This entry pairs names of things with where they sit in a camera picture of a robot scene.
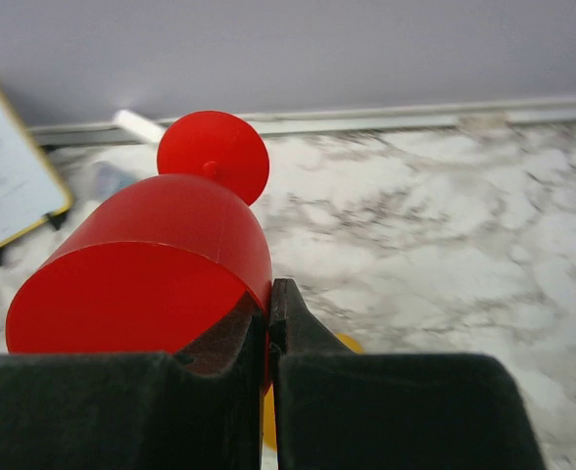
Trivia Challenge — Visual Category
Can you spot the yellow plastic wine glass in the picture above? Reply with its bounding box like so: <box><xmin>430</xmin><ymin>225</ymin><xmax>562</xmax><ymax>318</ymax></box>
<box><xmin>263</xmin><ymin>333</ymin><xmax>364</xmax><ymax>451</ymax></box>

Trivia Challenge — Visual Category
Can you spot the small whiteboard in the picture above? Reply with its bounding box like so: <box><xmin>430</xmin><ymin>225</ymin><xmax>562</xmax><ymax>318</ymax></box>
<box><xmin>0</xmin><ymin>90</ymin><xmax>73</xmax><ymax>264</ymax></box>

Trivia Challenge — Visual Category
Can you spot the white eraser block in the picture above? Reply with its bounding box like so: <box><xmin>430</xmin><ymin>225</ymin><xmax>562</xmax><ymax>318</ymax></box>
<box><xmin>112</xmin><ymin>110</ymin><xmax>167</xmax><ymax>145</ymax></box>

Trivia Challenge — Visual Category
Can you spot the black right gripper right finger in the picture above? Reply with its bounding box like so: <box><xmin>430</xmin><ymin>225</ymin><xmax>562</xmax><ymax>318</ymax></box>
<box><xmin>269</xmin><ymin>279</ymin><xmax>545</xmax><ymax>469</ymax></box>

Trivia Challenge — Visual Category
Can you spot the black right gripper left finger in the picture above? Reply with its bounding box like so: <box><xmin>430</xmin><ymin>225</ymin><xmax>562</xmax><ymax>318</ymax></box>
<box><xmin>0</xmin><ymin>296</ymin><xmax>265</xmax><ymax>469</ymax></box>

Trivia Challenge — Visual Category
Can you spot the red plastic wine glass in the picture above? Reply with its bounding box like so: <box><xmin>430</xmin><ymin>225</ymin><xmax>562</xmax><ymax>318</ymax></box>
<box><xmin>5</xmin><ymin>110</ymin><xmax>273</xmax><ymax>396</ymax></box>

